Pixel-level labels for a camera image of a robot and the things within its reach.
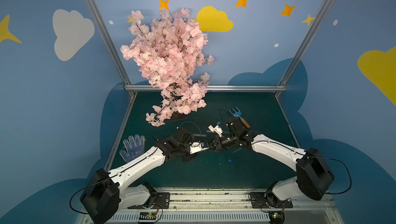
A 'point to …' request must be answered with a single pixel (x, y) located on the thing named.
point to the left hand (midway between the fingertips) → (197, 147)
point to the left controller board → (147, 217)
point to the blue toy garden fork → (238, 113)
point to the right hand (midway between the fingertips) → (207, 147)
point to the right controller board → (276, 217)
